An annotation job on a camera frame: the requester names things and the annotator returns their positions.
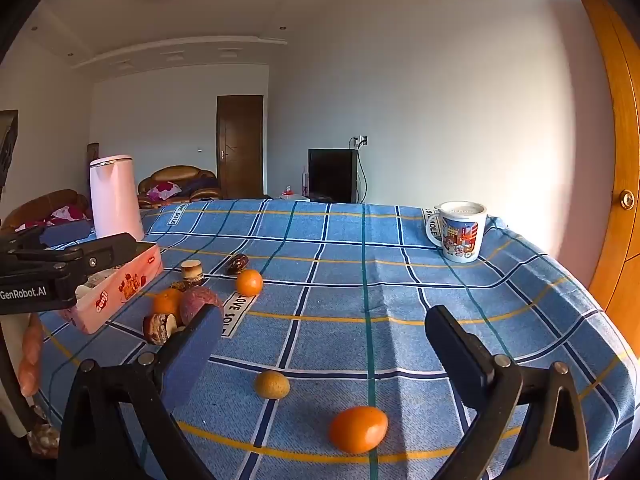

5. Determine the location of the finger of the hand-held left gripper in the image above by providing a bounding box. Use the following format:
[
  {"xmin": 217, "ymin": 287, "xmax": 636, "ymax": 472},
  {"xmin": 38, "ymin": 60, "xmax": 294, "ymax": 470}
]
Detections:
[
  {"xmin": 0, "ymin": 225, "xmax": 47, "ymax": 252},
  {"xmin": 50, "ymin": 232, "xmax": 140, "ymax": 286}
]

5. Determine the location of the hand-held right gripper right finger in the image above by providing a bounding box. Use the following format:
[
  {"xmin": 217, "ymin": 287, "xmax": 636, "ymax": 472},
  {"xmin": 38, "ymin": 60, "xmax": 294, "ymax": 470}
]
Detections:
[{"xmin": 425, "ymin": 305, "xmax": 591, "ymax": 480}]

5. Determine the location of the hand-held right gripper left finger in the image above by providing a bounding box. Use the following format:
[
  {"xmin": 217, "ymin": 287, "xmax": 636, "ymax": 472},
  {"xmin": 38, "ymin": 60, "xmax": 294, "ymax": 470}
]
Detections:
[{"xmin": 56, "ymin": 304, "xmax": 224, "ymax": 480}]

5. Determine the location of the brown mottled round fruit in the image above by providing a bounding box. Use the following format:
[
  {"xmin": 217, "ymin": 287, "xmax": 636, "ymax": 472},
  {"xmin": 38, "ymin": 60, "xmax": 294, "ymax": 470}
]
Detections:
[{"xmin": 143, "ymin": 312, "xmax": 186, "ymax": 346}]

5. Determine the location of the gold metal tray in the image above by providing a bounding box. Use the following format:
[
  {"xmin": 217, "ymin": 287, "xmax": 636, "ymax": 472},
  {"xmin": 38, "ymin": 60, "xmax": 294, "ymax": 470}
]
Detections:
[{"xmin": 60, "ymin": 241, "xmax": 164, "ymax": 336}]

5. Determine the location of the purple round fruit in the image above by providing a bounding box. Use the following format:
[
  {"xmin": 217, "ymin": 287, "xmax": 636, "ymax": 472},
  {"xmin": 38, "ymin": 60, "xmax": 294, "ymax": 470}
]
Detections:
[{"xmin": 180, "ymin": 287, "xmax": 224, "ymax": 326}]

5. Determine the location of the orange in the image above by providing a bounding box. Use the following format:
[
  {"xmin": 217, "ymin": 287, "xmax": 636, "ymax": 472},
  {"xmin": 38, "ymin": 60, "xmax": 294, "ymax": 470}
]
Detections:
[
  {"xmin": 151, "ymin": 288, "xmax": 185, "ymax": 322},
  {"xmin": 328, "ymin": 406, "xmax": 389, "ymax": 454},
  {"xmin": 235, "ymin": 269, "xmax": 264, "ymax": 297}
]

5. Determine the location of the person's left hand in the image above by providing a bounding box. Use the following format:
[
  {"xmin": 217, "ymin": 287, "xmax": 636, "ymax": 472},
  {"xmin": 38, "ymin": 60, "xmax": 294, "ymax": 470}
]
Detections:
[{"xmin": 19, "ymin": 312, "xmax": 45, "ymax": 396}]

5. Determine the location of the brown leather sofa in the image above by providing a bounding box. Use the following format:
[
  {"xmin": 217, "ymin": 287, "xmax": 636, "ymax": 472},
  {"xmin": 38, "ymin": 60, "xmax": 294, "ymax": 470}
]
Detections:
[{"xmin": 0, "ymin": 189, "xmax": 93, "ymax": 233}]

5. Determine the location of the floral cushion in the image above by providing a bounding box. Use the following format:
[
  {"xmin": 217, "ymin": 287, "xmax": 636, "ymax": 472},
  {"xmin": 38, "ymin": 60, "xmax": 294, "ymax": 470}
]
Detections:
[
  {"xmin": 15, "ymin": 205, "xmax": 93, "ymax": 233},
  {"xmin": 152, "ymin": 181, "xmax": 183, "ymax": 201}
]

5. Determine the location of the pink electric kettle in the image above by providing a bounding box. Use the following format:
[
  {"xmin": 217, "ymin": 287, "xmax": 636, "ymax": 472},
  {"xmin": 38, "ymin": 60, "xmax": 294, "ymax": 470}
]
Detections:
[{"xmin": 89, "ymin": 155, "xmax": 146, "ymax": 241}]

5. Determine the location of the small yellow-brown fruit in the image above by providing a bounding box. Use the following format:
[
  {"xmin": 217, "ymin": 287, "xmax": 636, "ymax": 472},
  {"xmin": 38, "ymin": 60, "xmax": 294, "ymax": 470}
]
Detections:
[{"xmin": 254, "ymin": 370, "xmax": 291, "ymax": 400}]

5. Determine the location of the dark framed picture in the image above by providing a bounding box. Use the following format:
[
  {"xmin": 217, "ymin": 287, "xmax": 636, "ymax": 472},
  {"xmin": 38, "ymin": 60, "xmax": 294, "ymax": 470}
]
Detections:
[{"xmin": 0, "ymin": 110, "xmax": 19, "ymax": 201}]

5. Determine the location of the brown leather armchair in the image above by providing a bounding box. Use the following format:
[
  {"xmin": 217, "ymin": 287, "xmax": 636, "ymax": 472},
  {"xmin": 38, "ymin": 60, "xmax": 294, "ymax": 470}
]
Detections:
[{"xmin": 137, "ymin": 165, "xmax": 222, "ymax": 209}]

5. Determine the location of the white printed mug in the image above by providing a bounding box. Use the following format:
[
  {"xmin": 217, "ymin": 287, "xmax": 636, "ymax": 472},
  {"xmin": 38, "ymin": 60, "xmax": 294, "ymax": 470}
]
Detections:
[{"xmin": 425, "ymin": 201, "xmax": 488, "ymax": 264}]

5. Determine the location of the blue plaid cloth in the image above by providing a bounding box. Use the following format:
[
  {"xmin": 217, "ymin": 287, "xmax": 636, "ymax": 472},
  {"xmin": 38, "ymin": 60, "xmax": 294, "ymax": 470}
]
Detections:
[{"xmin": 37, "ymin": 198, "xmax": 638, "ymax": 480}]

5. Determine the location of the dark brown room door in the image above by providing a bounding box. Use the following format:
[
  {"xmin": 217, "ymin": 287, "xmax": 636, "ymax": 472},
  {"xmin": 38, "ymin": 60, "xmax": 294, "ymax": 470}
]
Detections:
[{"xmin": 216, "ymin": 95, "xmax": 264, "ymax": 200}]

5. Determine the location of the black television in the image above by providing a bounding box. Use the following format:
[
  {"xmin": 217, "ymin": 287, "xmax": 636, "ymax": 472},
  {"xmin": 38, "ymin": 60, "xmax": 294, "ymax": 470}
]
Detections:
[{"xmin": 307, "ymin": 148, "xmax": 359, "ymax": 204}]

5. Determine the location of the orange wooden door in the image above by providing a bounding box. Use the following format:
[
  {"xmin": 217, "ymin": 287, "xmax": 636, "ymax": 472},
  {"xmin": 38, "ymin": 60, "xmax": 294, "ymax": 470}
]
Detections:
[{"xmin": 567, "ymin": 0, "xmax": 640, "ymax": 361}]

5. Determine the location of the black power cable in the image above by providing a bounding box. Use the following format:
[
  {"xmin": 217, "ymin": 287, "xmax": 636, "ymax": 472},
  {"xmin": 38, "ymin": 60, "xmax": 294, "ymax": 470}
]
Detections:
[{"xmin": 356, "ymin": 145, "xmax": 371, "ymax": 204}]

